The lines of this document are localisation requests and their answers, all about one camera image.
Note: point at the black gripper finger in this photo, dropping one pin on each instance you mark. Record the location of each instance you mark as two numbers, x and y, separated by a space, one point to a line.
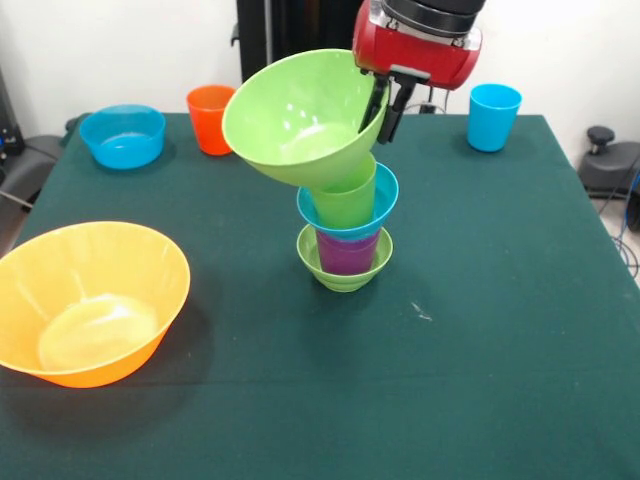
397 112
374 105

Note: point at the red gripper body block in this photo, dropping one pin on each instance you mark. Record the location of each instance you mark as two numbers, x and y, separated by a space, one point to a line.
420 55

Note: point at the large green bowl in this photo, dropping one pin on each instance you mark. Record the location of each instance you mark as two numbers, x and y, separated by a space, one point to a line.
300 115

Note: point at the small cyan bowl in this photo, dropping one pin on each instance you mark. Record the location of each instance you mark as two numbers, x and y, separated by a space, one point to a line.
387 200

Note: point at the green cup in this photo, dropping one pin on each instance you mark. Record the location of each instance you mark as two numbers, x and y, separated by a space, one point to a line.
350 205

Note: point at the purple cup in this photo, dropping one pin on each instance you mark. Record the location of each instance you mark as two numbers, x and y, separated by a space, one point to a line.
347 257

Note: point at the small green bowl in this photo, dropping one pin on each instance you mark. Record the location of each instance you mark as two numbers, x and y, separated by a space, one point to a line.
342 282

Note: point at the large blue bowl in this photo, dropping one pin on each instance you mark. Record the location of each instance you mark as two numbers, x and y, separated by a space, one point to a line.
122 142

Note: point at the blue cup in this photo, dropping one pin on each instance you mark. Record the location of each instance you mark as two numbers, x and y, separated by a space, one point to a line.
494 120

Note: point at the red-orange cup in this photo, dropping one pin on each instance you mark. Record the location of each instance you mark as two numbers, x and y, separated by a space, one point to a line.
207 125

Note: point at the grey base with black knob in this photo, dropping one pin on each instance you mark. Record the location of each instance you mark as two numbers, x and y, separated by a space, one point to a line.
607 170

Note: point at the dark green tablecloth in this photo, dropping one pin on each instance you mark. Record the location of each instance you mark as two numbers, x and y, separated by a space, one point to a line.
350 375

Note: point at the grey floor base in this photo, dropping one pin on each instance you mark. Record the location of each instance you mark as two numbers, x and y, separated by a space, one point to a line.
30 165

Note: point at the large orange bowl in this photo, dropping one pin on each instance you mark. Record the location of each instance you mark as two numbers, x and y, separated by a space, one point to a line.
90 310

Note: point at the black equipment box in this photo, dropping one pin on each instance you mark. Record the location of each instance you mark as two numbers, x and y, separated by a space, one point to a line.
9 125

